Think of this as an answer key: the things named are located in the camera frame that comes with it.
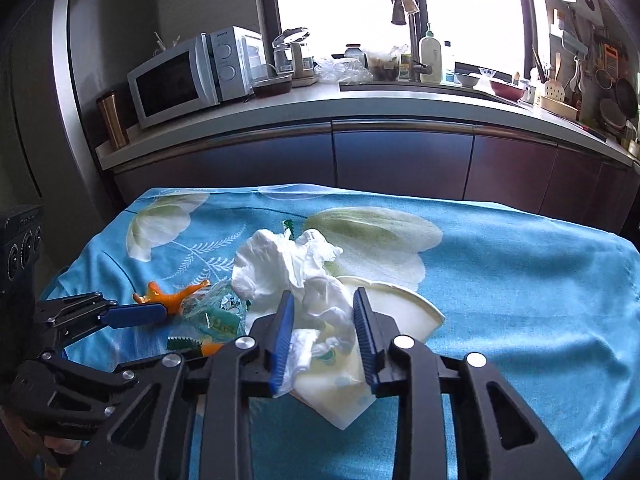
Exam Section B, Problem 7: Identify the steel kitchen faucet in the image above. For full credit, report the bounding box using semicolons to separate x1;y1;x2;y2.
390;0;434;84

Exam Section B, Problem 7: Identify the white tissue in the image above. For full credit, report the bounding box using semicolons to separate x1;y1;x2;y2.
231;228;358;396

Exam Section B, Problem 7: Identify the orange peel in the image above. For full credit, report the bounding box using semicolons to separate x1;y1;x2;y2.
132;280;211;317

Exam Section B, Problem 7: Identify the crumpled transparent bag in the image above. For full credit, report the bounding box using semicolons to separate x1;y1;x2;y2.
315;55;374;85

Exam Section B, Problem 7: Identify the grey refrigerator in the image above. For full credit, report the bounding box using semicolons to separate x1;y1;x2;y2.
7;0;173;221

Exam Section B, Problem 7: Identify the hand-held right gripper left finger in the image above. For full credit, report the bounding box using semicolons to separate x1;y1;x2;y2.
75;290;296;480

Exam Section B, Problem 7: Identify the kitchen counter with cabinets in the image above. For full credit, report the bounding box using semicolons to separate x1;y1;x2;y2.
95;80;640;236

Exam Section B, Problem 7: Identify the white microwave oven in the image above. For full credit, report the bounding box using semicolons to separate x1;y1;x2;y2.
126;26;268;130

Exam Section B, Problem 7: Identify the dark lidded bowl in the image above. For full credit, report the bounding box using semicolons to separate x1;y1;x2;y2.
250;75;293;99

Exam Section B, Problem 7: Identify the kitchen sink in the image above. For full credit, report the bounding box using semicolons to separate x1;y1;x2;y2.
340;80;526;108

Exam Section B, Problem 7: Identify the grey wall rack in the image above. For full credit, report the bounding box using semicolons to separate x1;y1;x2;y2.
550;9;591;56

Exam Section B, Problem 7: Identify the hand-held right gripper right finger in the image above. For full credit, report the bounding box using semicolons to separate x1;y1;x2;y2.
352;287;583;480

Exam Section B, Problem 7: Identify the dark framed window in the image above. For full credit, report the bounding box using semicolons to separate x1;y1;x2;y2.
252;0;551;81

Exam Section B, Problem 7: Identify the cream box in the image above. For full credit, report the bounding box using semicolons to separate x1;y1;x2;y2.
540;95;581;116

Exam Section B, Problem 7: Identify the small white ornament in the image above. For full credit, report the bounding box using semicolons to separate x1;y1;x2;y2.
150;30;181;56

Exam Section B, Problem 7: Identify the white soap bottle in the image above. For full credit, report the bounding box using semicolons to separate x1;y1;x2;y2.
419;23;444;85

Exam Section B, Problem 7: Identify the glass electric kettle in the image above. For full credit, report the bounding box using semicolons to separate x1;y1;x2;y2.
272;27;318;82

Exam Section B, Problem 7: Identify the black frying pan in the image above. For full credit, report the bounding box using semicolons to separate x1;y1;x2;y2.
614;77;639;121

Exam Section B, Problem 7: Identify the person's left hand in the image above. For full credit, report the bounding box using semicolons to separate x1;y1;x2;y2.
42;435;83;468

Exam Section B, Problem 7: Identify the blue floral tablecloth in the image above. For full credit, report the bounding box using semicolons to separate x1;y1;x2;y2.
40;183;640;480

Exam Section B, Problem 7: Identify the red bowl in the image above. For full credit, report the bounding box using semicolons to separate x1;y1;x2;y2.
489;78;526;101

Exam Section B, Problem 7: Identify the green clear snack wrapper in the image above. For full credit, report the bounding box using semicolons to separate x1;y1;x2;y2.
167;280;251;358

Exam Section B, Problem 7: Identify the copper tumbler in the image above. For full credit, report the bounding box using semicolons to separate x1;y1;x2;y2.
96;91;130;151

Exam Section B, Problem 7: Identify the white paper cup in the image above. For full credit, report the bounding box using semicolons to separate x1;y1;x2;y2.
290;275;446;431

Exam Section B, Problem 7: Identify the food container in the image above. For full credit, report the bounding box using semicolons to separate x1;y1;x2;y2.
366;49;401;82

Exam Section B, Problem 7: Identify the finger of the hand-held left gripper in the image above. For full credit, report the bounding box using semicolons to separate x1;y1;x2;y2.
40;350;140;397
32;294;167;357

